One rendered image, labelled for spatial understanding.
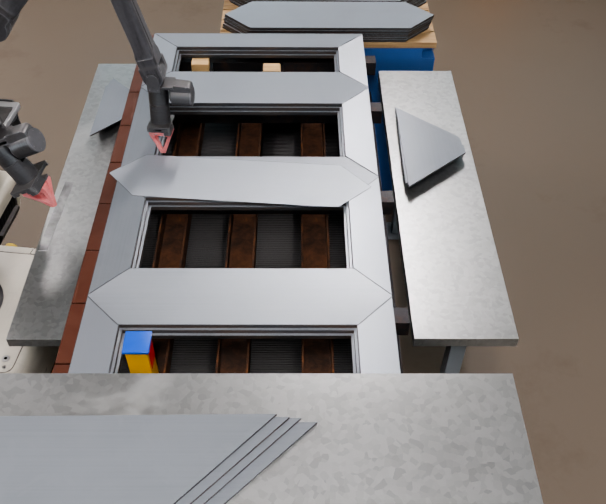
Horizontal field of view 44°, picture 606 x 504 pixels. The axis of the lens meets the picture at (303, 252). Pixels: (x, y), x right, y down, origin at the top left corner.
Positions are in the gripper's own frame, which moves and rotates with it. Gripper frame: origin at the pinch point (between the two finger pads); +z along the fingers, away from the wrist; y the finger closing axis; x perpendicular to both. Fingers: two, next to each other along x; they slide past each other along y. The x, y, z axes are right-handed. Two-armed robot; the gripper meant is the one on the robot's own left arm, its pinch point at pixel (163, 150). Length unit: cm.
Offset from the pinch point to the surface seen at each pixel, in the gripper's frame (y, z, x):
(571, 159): 120, 55, -169
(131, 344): -72, 14, -4
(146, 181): -13.8, 3.4, 2.7
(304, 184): -14.4, 2.8, -41.8
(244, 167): -7.4, 1.4, -24.5
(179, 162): -5.5, 1.2, -5.5
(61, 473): -116, 6, -1
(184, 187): -16.1, 3.8, -8.3
